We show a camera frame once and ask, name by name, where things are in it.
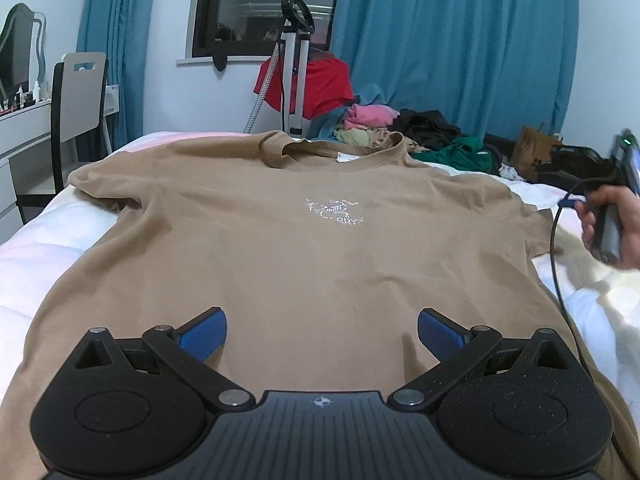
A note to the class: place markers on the small white bottle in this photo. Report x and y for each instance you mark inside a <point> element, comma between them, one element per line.
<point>36,91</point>

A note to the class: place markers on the white dressing table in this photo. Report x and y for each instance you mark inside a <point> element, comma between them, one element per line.
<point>20,135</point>

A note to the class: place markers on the person's right hand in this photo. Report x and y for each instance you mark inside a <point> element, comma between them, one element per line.
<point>590,220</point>

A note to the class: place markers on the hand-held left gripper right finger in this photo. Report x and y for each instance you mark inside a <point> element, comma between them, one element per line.
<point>440,334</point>

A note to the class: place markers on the black garment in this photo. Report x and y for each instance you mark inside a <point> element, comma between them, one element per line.
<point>425,127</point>

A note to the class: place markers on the wide blue curtain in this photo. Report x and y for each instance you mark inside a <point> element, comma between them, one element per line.
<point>450,35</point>

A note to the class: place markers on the tan printed t-shirt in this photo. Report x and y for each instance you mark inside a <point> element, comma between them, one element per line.
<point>300,270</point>

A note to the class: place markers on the beige garment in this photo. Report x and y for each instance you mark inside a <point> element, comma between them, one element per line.
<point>360,137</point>

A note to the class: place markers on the black sofa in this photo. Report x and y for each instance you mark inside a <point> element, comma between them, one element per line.
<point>575,165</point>

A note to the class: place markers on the wavy framed mirror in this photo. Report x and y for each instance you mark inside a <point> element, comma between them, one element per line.
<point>15,55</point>

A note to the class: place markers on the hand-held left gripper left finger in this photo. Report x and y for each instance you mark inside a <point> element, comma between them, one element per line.
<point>205,334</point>

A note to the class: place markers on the green garment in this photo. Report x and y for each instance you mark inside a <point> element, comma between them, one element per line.
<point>460,157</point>

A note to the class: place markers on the white chair black frame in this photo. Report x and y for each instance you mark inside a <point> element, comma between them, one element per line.
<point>77,95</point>

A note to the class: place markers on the dark framed window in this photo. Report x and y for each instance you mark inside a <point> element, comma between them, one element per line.
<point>250,5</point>

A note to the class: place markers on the red garment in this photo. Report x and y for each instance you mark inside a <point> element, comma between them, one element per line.
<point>325,85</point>

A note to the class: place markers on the black hanging pad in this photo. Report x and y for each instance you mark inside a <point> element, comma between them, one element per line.
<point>220,62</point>

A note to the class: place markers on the pastel bedsheet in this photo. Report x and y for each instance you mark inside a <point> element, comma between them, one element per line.
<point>40,260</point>

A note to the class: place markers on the garment steamer stand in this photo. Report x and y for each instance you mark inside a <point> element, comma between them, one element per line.
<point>292,70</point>

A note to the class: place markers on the narrow blue curtain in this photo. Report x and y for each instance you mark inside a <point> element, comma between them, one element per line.
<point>115,35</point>

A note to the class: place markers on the teal cloth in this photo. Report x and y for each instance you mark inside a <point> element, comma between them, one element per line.
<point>332,117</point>

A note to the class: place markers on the pink garment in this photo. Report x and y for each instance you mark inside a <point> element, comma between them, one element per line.
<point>370,116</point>

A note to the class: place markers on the brown paper bag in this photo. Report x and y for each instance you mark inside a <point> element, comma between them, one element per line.
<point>532,152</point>

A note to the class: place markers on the white wall box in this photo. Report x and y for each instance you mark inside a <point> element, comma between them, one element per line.
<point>111,99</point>

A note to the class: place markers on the white patterned cloth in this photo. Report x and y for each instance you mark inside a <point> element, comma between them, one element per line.
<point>510,172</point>

